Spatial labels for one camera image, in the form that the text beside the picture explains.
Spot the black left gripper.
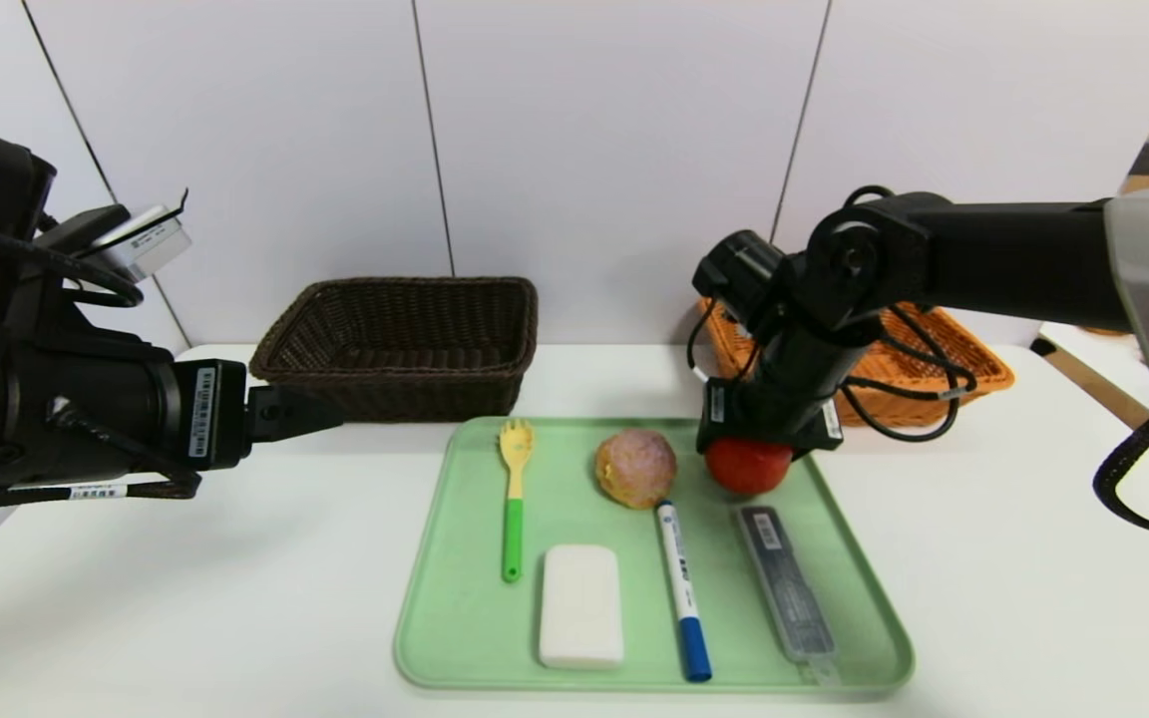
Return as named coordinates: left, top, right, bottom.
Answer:
left=24, top=344, right=345, bottom=486

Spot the yellow green pasta fork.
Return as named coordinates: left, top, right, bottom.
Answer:
left=498, top=419, right=537, bottom=583

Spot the white soap block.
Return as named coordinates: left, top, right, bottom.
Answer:
left=538, top=543, right=625, bottom=669

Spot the pink yellow bread bun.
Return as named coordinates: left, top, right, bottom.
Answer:
left=593, top=429, right=677, bottom=510

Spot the red apple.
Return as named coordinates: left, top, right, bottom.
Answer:
left=705, top=437, right=794, bottom=497

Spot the grey transparent pencil lead case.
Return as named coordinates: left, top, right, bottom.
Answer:
left=733, top=505, right=838, bottom=679

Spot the dark brown wicker basket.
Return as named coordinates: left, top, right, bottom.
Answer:
left=249, top=276, right=540, bottom=424

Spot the orange wicker basket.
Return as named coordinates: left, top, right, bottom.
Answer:
left=698, top=297, right=1016, bottom=428

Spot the light green plastic tray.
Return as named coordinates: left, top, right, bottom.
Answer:
left=394, top=416, right=915, bottom=691

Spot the white blue marker pen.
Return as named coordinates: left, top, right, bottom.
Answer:
left=654, top=500, right=713, bottom=682

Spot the black left wrist camera cable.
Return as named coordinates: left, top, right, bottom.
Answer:
left=0, top=212, right=145, bottom=308

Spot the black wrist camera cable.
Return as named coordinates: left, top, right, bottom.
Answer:
left=832, top=304, right=979, bottom=443
left=0, top=212, right=145, bottom=308

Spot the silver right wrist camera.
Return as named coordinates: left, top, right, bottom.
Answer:
left=691, top=229, right=791, bottom=332

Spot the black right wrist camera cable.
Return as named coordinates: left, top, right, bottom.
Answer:
left=832, top=304, right=979, bottom=443

